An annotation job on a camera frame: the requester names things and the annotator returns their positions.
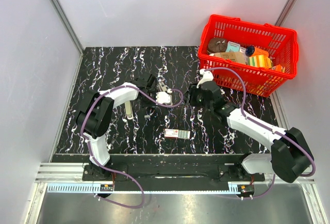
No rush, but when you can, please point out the beige stapler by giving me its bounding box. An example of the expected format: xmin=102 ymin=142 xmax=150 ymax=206
xmin=124 ymin=101 xmax=134 ymax=120

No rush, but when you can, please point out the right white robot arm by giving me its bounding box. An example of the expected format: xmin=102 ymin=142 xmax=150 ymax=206
xmin=184 ymin=81 xmax=314 ymax=183

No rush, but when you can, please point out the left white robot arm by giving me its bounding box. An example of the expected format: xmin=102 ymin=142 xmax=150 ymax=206
xmin=75 ymin=74 xmax=157 ymax=180

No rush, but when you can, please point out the brown cardboard package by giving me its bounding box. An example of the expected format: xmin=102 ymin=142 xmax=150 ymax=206
xmin=209 ymin=52 xmax=248 ymax=65

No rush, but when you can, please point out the red white staple box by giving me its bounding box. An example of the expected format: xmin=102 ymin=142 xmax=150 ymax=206
xmin=164 ymin=129 xmax=190 ymax=139

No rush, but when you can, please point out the brown round object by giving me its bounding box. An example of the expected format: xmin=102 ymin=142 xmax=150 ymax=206
xmin=207 ymin=38 xmax=228 ymax=54

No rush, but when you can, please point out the teal small box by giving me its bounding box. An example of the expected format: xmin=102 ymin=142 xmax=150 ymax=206
xmin=226 ymin=41 xmax=241 ymax=52

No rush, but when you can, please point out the blue capped orange bottle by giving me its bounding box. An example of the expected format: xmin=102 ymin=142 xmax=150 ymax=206
xmin=245 ymin=45 xmax=269 ymax=57

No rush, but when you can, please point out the yellow green sponge pack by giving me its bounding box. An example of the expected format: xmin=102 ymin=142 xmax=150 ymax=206
xmin=249 ymin=55 xmax=273 ymax=69

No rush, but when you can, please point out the red plastic basket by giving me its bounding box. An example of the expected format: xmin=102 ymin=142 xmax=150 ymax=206
xmin=198 ymin=14 xmax=299 ymax=97

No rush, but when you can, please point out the orange small box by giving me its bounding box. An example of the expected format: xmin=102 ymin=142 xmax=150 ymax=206
xmin=269 ymin=65 xmax=285 ymax=73

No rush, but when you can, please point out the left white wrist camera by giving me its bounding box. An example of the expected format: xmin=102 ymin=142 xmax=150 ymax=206
xmin=156 ymin=89 xmax=173 ymax=106

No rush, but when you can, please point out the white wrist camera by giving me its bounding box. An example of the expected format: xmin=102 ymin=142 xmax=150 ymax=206
xmin=196 ymin=69 xmax=213 ymax=88
xmin=156 ymin=89 xmax=173 ymax=106

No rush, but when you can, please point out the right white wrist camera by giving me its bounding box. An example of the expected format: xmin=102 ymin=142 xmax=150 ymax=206
xmin=196 ymin=69 xmax=213 ymax=88

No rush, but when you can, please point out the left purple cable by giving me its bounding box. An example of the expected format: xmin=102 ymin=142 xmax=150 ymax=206
xmin=79 ymin=84 xmax=184 ymax=209

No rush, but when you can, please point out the purple cable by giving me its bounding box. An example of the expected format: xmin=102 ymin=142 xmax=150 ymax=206
xmin=203 ymin=67 xmax=317 ymax=200
xmin=79 ymin=84 xmax=184 ymax=209

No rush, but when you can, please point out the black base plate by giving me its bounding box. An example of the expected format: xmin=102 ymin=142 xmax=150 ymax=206
xmin=82 ymin=154 xmax=265 ymax=194

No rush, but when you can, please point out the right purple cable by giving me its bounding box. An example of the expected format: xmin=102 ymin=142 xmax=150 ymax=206
xmin=203 ymin=67 xmax=317 ymax=200

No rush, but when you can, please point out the aluminium rail frame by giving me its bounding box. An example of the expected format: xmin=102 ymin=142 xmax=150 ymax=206
xmin=36 ymin=157 xmax=302 ymax=197

